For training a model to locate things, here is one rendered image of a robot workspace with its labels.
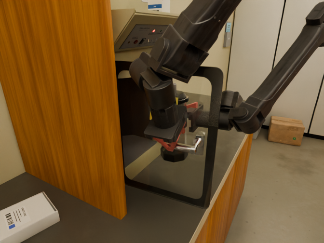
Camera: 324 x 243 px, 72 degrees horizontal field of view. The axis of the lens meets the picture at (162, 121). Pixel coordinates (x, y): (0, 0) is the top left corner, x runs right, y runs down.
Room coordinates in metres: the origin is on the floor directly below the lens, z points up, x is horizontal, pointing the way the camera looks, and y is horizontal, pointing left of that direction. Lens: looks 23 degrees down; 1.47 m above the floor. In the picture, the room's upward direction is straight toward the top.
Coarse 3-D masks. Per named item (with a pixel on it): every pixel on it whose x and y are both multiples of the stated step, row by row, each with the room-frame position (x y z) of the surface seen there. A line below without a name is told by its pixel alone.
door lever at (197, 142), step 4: (196, 140) 0.50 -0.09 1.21; (200, 140) 0.50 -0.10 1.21; (168, 144) 0.48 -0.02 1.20; (176, 144) 0.48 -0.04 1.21; (180, 144) 0.48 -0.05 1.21; (184, 144) 0.48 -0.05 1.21; (196, 144) 0.48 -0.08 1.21; (200, 144) 0.50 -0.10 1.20; (176, 148) 0.48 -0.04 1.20; (180, 148) 0.47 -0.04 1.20; (184, 148) 0.47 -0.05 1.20; (188, 148) 0.46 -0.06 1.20; (192, 148) 0.46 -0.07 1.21; (196, 148) 0.46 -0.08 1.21; (188, 152) 0.46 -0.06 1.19; (192, 152) 0.46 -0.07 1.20
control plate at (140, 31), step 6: (138, 24) 0.61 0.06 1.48; (132, 30) 0.60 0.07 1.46; (138, 30) 0.63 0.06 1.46; (144, 30) 0.65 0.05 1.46; (150, 30) 0.68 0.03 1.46; (156, 30) 0.71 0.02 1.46; (162, 30) 0.74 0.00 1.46; (132, 36) 0.63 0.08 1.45; (138, 36) 0.65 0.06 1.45; (144, 36) 0.68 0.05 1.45; (150, 36) 0.71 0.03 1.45; (156, 36) 0.74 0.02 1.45; (126, 42) 0.63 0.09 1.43; (132, 42) 0.65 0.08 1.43; (138, 42) 0.68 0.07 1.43; (144, 42) 0.71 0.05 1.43; (150, 42) 0.74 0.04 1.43; (120, 48) 0.63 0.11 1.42
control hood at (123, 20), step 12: (120, 12) 0.58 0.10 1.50; (132, 12) 0.56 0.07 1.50; (144, 12) 0.59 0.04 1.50; (156, 12) 0.64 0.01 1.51; (120, 24) 0.58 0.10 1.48; (132, 24) 0.58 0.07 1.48; (144, 24) 0.63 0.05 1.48; (156, 24) 0.68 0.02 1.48; (168, 24) 0.74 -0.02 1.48; (120, 36) 0.59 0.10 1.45; (132, 48) 0.68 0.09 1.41
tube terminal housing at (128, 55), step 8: (112, 0) 0.67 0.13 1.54; (120, 0) 0.69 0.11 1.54; (128, 0) 0.73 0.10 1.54; (136, 0) 0.76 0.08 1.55; (112, 8) 0.66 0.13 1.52; (120, 8) 0.69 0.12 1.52; (128, 8) 0.72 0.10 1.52; (136, 8) 0.76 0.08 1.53; (144, 8) 0.80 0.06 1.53; (144, 48) 0.79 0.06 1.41; (120, 56) 0.68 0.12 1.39; (128, 56) 0.71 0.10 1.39; (136, 56) 0.75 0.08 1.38
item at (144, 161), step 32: (128, 64) 0.59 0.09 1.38; (128, 96) 0.59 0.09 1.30; (192, 96) 0.51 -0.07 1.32; (128, 128) 0.59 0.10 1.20; (192, 128) 0.51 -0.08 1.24; (128, 160) 0.59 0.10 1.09; (160, 160) 0.55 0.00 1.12; (192, 160) 0.51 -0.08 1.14; (160, 192) 0.55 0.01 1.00; (192, 192) 0.51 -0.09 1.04
